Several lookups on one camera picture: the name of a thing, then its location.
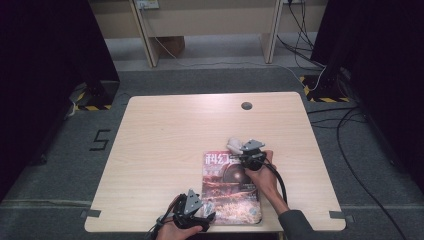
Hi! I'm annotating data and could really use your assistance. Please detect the stand base with hazard tape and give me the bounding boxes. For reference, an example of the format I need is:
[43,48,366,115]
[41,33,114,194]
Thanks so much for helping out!
[74,79,121,112]
[299,74,351,104]

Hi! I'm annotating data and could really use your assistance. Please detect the person's right hand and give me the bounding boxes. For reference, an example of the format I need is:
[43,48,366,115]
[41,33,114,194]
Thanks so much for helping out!
[244,149,280,202]

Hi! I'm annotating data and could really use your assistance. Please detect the person's left hand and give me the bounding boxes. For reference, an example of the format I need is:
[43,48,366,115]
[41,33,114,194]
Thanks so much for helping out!
[155,219,204,240]

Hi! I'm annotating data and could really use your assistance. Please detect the black cable bundle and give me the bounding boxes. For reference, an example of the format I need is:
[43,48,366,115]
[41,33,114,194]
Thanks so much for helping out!
[277,0,327,69]

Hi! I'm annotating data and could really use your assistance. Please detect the glossy illustrated magazine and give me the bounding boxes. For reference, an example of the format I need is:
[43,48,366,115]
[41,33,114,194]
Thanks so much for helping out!
[201,150,263,226]

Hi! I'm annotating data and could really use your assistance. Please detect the hand-held gripper cable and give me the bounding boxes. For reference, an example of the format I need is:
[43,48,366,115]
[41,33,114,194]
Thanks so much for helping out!
[264,158,289,205]
[144,194,183,240]

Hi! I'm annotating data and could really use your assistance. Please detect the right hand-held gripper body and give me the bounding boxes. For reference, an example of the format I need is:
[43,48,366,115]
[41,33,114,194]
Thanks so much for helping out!
[239,138,268,172]

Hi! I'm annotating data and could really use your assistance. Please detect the black curtain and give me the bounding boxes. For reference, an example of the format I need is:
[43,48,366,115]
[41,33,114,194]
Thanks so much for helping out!
[0,0,121,201]
[311,0,424,188]

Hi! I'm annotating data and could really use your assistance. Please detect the brown cardboard box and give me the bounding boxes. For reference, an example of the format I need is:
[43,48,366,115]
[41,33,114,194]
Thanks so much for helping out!
[154,35,186,59]

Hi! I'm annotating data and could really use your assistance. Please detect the long white floor cable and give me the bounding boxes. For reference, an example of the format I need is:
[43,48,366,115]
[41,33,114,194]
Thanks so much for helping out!
[138,6,328,93]

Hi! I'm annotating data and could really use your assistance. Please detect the right hand-held gripper cable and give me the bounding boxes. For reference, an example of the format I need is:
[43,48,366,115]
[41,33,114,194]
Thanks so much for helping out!
[264,158,289,205]

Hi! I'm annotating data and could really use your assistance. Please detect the thin black floor cables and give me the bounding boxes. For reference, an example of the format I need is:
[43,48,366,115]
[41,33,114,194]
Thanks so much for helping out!
[306,105,368,130]

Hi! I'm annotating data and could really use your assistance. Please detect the grey tape piece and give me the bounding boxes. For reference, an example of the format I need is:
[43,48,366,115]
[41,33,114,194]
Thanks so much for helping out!
[329,210,355,224]
[79,209,102,219]

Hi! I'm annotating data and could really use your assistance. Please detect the white power strip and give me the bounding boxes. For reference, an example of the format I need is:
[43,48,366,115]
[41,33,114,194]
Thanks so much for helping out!
[135,0,160,10]

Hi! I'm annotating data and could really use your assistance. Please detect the left hand-held gripper cable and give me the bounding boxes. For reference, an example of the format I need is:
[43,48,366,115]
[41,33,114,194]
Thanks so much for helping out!
[144,194,183,240]

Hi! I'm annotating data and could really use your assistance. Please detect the long black floor cable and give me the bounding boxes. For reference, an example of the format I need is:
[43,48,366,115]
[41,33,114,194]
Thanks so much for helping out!
[335,106,408,240]

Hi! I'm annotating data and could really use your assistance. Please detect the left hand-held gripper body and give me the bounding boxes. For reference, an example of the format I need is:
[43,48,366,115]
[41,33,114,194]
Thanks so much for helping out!
[171,188,212,232]

